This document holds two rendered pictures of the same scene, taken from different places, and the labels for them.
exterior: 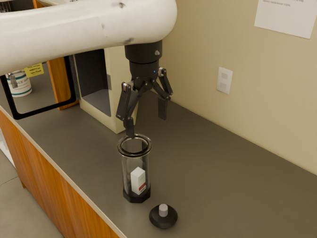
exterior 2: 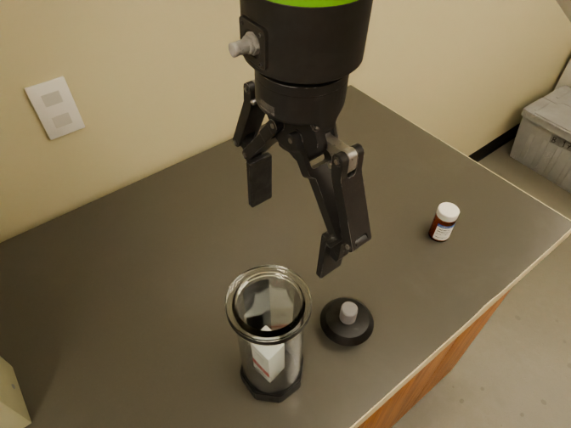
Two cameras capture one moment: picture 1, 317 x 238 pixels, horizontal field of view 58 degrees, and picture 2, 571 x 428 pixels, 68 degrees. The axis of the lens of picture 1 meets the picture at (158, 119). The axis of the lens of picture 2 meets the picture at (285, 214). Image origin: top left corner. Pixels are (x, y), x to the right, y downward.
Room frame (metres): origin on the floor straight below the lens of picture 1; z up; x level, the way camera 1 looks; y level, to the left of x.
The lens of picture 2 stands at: (0.67, 0.35, 1.63)
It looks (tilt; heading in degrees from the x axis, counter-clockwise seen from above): 48 degrees down; 276
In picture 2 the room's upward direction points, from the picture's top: straight up
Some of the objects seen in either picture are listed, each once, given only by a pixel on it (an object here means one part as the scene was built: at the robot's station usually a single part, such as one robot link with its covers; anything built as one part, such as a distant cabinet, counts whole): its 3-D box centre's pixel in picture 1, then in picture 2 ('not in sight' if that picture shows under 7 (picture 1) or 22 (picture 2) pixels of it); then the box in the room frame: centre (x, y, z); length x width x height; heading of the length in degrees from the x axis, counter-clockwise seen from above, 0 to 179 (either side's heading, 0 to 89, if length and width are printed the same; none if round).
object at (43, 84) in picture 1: (37, 72); not in sight; (1.19, 0.54, 1.19); 0.30 x 0.01 x 0.40; 126
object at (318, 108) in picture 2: (144, 73); (299, 108); (0.69, 0.04, 1.42); 0.08 x 0.07 x 0.09; 134
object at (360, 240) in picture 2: (123, 121); (347, 246); (0.63, 0.09, 1.31); 0.03 x 0.01 x 0.05; 134
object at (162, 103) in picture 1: (162, 108); (259, 180); (0.73, -0.01, 1.28); 0.03 x 0.01 x 0.07; 44
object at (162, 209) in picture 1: (163, 213); (347, 318); (0.60, -0.02, 0.97); 0.09 x 0.09 x 0.07
